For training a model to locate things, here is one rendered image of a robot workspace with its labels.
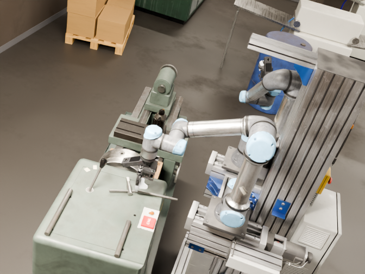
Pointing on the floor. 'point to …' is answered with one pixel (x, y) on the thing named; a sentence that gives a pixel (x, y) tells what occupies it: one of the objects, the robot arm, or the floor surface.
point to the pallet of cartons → (100, 22)
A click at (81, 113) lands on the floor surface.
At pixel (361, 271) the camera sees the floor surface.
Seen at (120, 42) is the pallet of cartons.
